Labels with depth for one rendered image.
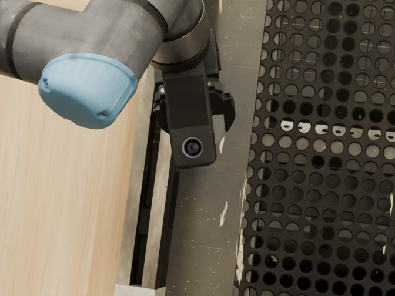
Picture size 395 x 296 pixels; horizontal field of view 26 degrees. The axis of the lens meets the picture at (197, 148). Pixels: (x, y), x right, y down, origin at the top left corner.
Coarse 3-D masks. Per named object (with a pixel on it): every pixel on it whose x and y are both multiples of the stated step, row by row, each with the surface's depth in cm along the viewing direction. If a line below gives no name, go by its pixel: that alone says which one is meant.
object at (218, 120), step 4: (212, 116) 97; (216, 116) 97; (220, 116) 98; (216, 120) 98; (220, 120) 98; (216, 124) 99; (220, 124) 99; (224, 124) 99; (216, 128) 100; (220, 128) 100; (224, 128) 100; (216, 132) 101; (220, 132) 101; (224, 132) 101; (216, 136) 101; (220, 136) 102; (216, 140) 102
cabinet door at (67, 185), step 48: (48, 0) 136; (0, 96) 137; (0, 144) 136; (48, 144) 134; (96, 144) 133; (0, 192) 135; (48, 192) 134; (96, 192) 132; (0, 240) 135; (48, 240) 133; (96, 240) 131; (0, 288) 134; (48, 288) 132; (96, 288) 131
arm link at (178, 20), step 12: (156, 0) 75; (168, 0) 76; (180, 0) 78; (192, 0) 80; (168, 12) 76; (180, 12) 79; (192, 12) 81; (168, 24) 77; (180, 24) 81; (192, 24) 82; (168, 36) 82; (180, 36) 82
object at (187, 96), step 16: (176, 80) 89; (192, 80) 89; (176, 96) 89; (192, 96) 89; (208, 96) 89; (176, 112) 89; (192, 112) 89; (208, 112) 88; (176, 128) 89; (192, 128) 89; (208, 128) 88; (176, 144) 89; (192, 144) 88; (208, 144) 88; (176, 160) 89; (192, 160) 89; (208, 160) 88
